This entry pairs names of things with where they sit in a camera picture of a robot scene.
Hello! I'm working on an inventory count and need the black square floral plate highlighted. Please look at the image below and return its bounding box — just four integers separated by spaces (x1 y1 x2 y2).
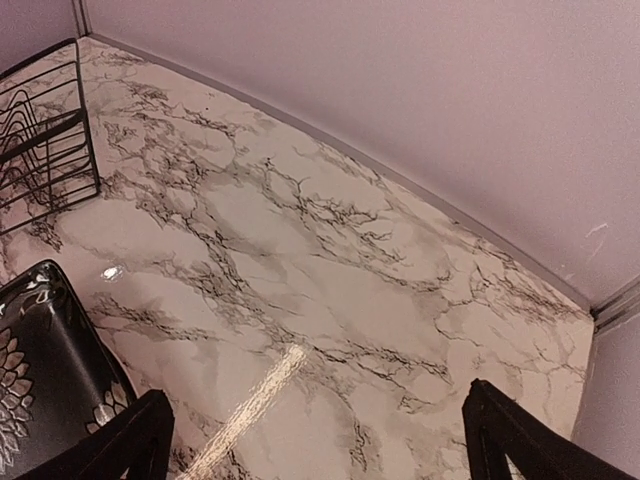
1 260 137 479

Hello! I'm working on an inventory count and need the black wire dish rack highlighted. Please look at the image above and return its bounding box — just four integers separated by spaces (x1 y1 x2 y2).
1 38 101 235

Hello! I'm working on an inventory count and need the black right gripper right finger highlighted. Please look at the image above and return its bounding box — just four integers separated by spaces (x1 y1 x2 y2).
462 379 631 480

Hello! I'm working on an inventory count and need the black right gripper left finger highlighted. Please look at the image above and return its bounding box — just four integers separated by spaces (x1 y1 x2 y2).
46 390 174 479

